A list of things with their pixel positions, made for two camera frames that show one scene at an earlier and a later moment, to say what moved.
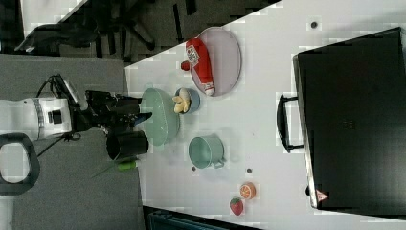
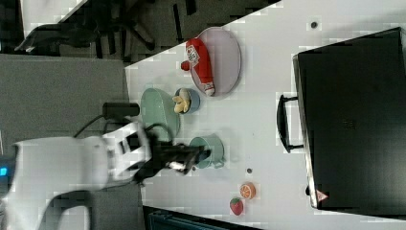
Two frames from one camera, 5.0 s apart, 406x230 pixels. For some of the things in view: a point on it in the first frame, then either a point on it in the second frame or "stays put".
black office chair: [110, 27] stays put
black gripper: [110, 110] to [174, 155]
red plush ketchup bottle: [200, 61] stays put
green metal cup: [206, 151] stays put
